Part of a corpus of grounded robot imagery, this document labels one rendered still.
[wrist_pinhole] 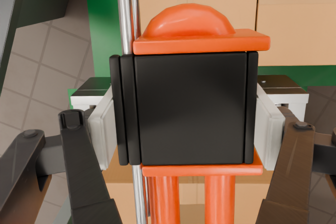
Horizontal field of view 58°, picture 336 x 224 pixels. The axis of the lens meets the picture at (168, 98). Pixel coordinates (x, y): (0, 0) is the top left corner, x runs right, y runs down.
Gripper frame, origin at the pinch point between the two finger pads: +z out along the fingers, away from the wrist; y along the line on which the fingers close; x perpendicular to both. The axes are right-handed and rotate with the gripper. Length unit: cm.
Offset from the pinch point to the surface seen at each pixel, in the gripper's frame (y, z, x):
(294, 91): 33, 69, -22
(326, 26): 41, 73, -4
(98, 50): -41, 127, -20
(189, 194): 1.1, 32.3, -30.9
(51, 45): -63, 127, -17
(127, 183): -11.1, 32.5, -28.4
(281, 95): 29, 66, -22
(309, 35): 37, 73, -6
